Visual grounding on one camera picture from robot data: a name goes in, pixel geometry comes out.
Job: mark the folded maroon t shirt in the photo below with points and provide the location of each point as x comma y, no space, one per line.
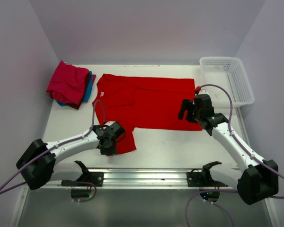
75,106

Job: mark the folded teal t shirt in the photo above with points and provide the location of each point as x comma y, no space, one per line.
88,93

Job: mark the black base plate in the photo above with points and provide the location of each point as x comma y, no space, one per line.
195,178
94,178

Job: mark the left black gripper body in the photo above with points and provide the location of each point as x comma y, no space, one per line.
108,146

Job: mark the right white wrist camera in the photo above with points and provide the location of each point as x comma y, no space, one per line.
201,91

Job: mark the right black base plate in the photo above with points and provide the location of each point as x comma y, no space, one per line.
195,178

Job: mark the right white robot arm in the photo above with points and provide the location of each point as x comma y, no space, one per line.
255,179

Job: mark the folded magenta t shirt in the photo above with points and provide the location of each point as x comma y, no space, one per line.
68,84

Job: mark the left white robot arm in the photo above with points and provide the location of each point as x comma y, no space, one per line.
43,162

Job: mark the bright red t shirt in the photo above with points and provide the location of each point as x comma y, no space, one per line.
143,102

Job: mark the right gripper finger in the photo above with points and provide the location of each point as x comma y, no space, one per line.
186,105
190,117

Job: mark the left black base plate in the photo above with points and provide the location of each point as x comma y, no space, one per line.
94,178

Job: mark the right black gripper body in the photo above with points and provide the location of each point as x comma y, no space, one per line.
184,110

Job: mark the aluminium mounting rail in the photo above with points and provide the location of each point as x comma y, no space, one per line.
128,178

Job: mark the white plastic basket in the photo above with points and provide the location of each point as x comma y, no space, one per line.
228,73

